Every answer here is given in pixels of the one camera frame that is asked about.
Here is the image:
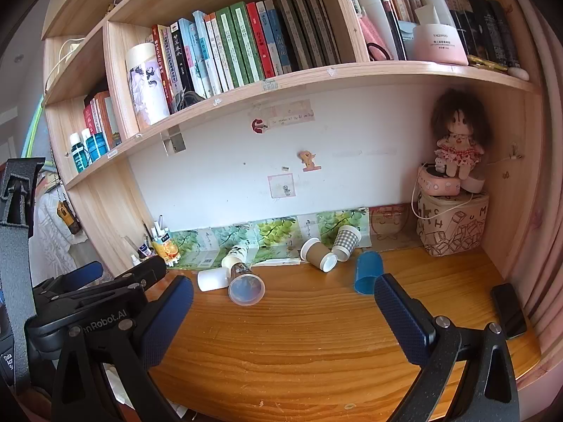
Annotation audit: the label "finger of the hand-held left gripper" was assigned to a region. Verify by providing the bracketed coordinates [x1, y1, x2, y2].
[24, 256, 167, 349]
[32, 261, 105, 300]

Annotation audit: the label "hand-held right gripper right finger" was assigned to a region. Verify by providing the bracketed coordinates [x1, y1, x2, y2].
[374, 273, 520, 422]

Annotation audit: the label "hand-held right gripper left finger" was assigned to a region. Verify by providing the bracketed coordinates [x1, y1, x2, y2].
[50, 275, 195, 422]

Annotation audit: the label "blue plastic cup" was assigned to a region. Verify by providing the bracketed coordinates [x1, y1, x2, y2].
[354, 250, 385, 295]

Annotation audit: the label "plain white cup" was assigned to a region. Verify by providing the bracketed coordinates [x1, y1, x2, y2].
[197, 268, 230, 292]

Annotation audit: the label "white cup green print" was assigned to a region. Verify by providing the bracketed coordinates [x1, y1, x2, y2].
[221, 245, 247, 270]

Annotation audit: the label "clear plastic cup dark print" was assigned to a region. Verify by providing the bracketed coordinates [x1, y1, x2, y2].
[228, 262, 266, 307]

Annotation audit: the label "checked paper cup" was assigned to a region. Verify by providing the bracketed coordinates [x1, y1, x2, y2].
[331, 225, 362, 262]

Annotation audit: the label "brown paper cup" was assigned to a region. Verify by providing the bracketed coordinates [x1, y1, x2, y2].
[300, 237, 338, 272]

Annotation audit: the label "orange printed pen holder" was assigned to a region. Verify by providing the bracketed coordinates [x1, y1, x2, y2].
[152, 215, 182, 268]

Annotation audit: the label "pink printed board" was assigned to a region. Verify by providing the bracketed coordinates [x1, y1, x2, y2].
[368, 204, 419, 242]

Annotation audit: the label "letter printed storage box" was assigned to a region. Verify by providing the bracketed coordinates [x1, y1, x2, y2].
[416, 191, 490, 257]

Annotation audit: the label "teal bottle white cap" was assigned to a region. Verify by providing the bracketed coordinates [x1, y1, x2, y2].
[69, 131, 90, 173]

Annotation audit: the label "black smartphone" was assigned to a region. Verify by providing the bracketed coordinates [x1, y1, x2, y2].
[490, 283, 527, 340]

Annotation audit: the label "green leaf printed boards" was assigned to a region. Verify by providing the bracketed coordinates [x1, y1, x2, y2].
[169, 208, 371, 270]

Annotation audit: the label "pink round speaker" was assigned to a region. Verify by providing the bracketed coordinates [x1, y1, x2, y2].
[417, 163, 462, 197]

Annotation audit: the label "row of red books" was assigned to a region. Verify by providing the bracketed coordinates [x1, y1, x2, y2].
[83, 91, 122, 148]

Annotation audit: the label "pink curtain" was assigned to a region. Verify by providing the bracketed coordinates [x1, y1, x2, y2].
[506, 0, 563, 361]

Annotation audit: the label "white printed cylinder tube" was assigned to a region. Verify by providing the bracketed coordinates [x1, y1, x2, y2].
[126, 43, 171, 126]

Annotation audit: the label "brown haired rag doll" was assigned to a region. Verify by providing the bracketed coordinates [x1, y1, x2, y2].
[430, 89, 492, 181]

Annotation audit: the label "taped paper note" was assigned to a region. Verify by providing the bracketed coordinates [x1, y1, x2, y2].
[252, 98, 317, 127]

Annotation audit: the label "wooden bookshelf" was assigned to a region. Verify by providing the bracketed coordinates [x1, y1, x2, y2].
[41, 0, 546, 279]

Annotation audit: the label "row of colourful books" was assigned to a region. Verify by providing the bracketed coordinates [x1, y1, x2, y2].
[151, 0, 342, 98]

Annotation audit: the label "gold hair clip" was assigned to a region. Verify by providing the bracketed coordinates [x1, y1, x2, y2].
[467, 55, 509, 74]

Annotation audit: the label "pink jar white lid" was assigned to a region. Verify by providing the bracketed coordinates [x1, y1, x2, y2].
[412, 23, 469, 66]

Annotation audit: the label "pink cloth pouch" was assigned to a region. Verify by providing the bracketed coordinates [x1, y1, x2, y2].
[358, 17, 396, 62]

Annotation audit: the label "row of pale and black books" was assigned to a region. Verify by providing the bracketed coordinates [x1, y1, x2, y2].
[341, 0, 520, 68]

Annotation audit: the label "white cylinder bottle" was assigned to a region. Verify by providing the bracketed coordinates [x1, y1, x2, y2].
[352, 0, 393, 24]

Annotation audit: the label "yellow black keychain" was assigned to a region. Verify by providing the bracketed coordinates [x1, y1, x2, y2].
[57, 199, 82, 235]

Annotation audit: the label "metal shelf bracket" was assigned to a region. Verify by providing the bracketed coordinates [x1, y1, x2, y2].
[161, 126, 186, 155]

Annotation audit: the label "square pale wall sticker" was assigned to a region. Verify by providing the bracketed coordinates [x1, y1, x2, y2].
[268, 174, 295, 199]

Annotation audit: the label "white charging cable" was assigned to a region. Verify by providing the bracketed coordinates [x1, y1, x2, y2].
[45, 37, 87, 94]

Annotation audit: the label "orange duck wall hook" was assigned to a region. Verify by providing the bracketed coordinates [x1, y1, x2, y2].
[298, 150, 322, 173]

